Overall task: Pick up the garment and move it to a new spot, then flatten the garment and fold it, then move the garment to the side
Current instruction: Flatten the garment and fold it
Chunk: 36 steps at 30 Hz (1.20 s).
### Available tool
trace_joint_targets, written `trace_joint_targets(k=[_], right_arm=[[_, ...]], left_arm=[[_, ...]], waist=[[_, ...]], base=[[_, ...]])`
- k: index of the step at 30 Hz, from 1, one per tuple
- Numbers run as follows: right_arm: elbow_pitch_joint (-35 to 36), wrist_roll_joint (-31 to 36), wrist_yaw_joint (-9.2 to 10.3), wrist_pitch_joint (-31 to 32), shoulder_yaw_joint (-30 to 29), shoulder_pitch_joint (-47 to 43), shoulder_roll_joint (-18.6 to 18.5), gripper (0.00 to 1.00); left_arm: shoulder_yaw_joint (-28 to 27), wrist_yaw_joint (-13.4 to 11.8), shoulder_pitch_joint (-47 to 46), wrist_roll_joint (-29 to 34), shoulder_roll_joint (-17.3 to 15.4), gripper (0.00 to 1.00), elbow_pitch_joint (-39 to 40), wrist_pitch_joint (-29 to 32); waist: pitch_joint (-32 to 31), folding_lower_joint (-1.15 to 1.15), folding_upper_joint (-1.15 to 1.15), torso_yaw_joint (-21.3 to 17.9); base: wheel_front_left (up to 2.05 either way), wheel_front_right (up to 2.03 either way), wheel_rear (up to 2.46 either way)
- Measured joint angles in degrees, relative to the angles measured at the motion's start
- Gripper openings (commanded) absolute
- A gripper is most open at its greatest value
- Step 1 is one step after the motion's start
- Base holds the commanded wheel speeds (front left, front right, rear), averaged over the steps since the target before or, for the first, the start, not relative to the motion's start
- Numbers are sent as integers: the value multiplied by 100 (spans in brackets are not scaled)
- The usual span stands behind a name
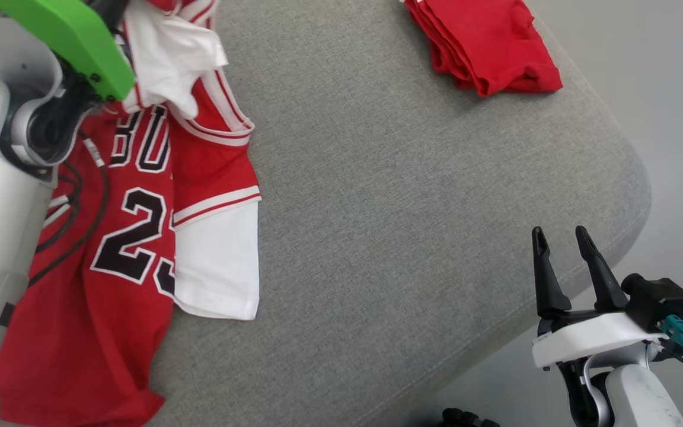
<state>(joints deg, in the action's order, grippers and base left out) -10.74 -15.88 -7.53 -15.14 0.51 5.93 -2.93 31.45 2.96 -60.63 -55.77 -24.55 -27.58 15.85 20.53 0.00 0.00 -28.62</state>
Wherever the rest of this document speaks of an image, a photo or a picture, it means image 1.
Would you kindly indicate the red basketball jersey white sleeves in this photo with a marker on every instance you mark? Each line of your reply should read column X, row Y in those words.
column 80, row 332

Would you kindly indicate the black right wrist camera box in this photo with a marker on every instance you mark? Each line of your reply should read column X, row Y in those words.
column 658, row 299

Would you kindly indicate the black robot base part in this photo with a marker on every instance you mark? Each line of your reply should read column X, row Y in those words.
column 469, row 418

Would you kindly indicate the red shorts with white stripes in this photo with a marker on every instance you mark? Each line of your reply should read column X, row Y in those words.
column 484, row 41

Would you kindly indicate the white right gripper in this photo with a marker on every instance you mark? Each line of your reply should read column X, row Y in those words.
column 590, row 341

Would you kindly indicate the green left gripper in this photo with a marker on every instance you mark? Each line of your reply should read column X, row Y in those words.
column 74, row 41

